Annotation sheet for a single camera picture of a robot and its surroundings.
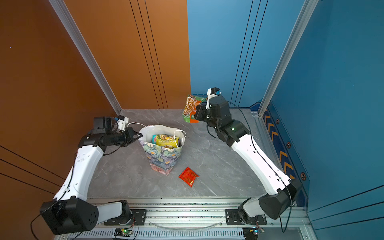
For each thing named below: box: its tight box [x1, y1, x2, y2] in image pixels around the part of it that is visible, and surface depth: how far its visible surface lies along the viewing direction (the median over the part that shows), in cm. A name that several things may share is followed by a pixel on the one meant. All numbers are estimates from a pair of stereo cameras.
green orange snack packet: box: [182, 95, 206, 124], surface depth 74 cm
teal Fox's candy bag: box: [151, 134, 157, 145], surface depth 87 cm
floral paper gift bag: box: [139, 124, 187, 176], surface depth 78 cm
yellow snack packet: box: [156, 134, 180, 149], surface depth 84 cm
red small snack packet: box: [178, 166, 200, 188], surface depth 88 cm
